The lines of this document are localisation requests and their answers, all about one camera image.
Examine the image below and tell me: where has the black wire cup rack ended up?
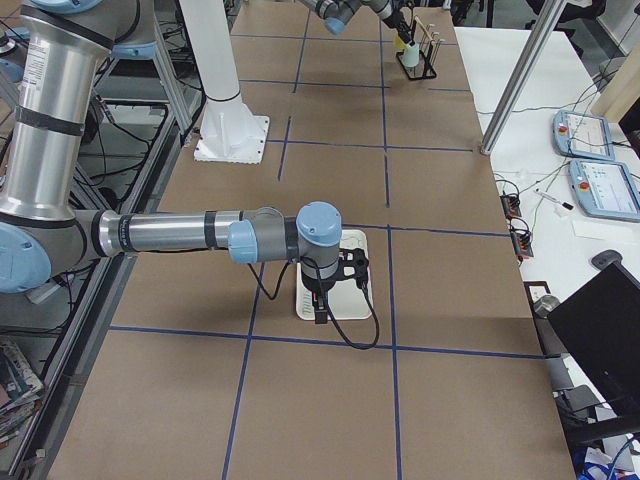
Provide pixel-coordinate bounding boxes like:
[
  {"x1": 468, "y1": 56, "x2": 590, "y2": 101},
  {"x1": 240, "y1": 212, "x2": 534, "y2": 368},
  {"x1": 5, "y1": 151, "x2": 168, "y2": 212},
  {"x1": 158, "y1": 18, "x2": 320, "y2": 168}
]
[{"x1": 395, "y1": 16, "x2": 444, "y2": 81}]

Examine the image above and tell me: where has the teach pendant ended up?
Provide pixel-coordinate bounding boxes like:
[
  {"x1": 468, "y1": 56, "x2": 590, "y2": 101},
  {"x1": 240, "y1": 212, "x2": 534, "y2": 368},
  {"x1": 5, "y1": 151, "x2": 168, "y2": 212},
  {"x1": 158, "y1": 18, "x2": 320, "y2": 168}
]
[
  {"x1": 569, "y1": 158, "x2": 639, "y2": 223},
  {"x1": 552, "y1": 110, "x2": 615, "y2": 161}
]

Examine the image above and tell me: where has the stack of magazines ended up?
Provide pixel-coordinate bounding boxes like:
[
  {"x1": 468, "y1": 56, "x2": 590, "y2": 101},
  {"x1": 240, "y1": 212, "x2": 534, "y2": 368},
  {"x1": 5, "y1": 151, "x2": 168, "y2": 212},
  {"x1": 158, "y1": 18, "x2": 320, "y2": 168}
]
[{"x1": 1, "y1": 336, "x2": 44, "y2": 448}]

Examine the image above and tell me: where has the cream bear tray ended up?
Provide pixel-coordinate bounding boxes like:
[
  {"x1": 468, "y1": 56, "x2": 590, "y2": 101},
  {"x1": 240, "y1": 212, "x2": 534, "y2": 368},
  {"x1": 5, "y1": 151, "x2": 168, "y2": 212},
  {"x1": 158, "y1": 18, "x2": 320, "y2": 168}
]
[{"x1": 296, "y1": 229, "x2": 371, "y2": 322}]

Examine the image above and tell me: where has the aluminium frame post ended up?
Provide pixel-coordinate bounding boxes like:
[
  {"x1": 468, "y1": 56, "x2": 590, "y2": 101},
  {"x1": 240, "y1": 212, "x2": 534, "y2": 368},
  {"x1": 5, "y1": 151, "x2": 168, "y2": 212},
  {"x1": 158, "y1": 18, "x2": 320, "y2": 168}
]
[{"x1": 480, "y1": 0, "x2": 567, "y2": 156}]

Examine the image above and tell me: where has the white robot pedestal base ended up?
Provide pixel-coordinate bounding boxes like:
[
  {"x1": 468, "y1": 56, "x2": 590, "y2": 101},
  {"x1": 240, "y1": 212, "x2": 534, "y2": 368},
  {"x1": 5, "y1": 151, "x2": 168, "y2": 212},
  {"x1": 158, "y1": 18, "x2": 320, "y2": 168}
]
[{"x1": 180, "y1": 0, "x2": 270, "y2": 164}]

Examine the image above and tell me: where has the far teach pendant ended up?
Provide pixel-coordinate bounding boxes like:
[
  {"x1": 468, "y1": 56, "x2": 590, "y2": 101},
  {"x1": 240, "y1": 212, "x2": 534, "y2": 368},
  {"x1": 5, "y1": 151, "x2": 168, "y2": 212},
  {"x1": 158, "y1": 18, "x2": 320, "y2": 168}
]
[{"x1": 552, "y1": 110, "x2": 615, "y2": 161}]

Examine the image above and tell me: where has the yellow cup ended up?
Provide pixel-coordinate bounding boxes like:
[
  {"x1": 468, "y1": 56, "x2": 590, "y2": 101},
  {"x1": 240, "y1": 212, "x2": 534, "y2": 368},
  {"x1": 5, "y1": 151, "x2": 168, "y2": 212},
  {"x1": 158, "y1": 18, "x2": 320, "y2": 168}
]
[{"x1": 394, "y1": 35, "x2": 405, "y2": 51}]

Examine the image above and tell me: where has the pale green cup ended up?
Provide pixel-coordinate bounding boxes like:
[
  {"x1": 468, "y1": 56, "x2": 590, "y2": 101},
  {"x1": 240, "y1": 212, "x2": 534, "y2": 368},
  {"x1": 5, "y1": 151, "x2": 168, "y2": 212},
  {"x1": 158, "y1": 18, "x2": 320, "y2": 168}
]
[{"x1": 401, "y1": 42, "x2": 421, "y2": 68}]

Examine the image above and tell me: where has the near teach pendant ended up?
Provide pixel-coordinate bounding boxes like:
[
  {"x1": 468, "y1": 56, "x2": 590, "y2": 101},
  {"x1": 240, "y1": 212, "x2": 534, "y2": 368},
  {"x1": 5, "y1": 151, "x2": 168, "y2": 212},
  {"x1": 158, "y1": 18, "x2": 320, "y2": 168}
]
[{"x1": 569, "y1": 158, "x2": 639, "y2": 223}]

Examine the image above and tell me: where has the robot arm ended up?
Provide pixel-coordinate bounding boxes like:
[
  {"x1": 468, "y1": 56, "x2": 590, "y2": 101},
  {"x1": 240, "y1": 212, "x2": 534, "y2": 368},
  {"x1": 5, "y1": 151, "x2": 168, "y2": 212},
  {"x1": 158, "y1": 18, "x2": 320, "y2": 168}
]
[
  {"x1": 1, "y1": 1, "x2": 368, "y2": 323},
  {"x1": 301, "y1": 0, "x2": 414, "y2": 45}
]

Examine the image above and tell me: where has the black monitor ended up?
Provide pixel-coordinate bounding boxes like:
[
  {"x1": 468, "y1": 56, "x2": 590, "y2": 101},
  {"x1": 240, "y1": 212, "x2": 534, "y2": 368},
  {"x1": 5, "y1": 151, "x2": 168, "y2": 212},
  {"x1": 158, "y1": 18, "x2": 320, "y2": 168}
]
[{"x1": 548, "y1": 262, "x2": 639, "y2": 415}]

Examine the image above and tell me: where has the black computer mouse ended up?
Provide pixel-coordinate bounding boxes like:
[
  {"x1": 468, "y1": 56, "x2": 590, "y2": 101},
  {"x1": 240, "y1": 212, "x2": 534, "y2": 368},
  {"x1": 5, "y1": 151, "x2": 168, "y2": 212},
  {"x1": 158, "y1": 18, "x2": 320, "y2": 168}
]
[{"x1": 590, "y1": 249, "x2": 623, "y2": 270}]

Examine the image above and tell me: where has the black marker pen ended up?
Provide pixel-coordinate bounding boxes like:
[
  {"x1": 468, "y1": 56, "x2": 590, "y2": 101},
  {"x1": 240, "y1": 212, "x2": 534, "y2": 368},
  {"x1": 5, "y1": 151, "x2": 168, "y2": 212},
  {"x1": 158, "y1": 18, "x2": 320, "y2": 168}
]
[{"x1": 535, "y1": 189, "x2": 574, "y2": 211}]

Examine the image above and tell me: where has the metal cup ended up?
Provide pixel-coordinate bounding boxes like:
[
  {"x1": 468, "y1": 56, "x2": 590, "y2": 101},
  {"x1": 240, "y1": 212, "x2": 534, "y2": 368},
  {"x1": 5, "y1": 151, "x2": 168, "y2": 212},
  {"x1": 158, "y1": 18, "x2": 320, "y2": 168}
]
[{"x1": 532, "y1": 294, "x2": 561, "y2": 319}]

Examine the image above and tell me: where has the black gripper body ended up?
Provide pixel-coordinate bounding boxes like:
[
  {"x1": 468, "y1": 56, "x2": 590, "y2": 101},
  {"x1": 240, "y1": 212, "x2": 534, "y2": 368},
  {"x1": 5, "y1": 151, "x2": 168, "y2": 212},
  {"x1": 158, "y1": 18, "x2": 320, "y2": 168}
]
[
  {"x1": 335, "y1": 248, "x2": 369, "y2": 289},
  {"x1": 388, "y1": 11, "x2": 413, "y2": 45}
]

